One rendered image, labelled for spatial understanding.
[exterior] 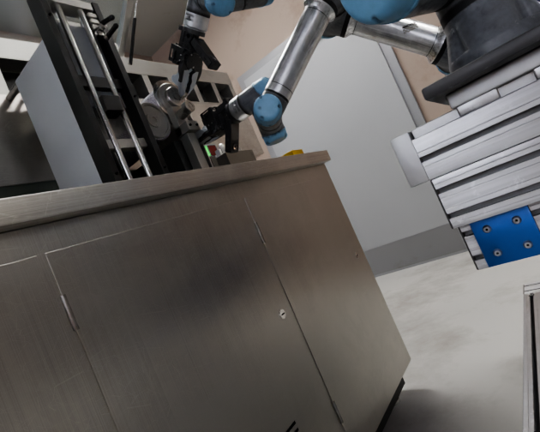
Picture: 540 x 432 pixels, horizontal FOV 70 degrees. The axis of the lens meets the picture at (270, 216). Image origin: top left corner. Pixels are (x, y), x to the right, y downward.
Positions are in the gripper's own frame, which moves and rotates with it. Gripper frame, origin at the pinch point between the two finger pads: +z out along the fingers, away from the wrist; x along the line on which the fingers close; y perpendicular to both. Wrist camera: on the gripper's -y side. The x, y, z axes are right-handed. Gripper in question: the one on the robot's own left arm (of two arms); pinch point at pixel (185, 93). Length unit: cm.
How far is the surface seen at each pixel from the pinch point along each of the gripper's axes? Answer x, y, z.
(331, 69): -208, 50, -14
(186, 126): 8.0, -11.0, 6.8
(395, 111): -208, -12, -3
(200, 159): 6.4, -18.1, 14.9
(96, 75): 36.0, -4.1, -4.0
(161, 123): 11.1, -3.4, 8.8
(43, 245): 71, -46, 10
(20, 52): 27, 51, 6
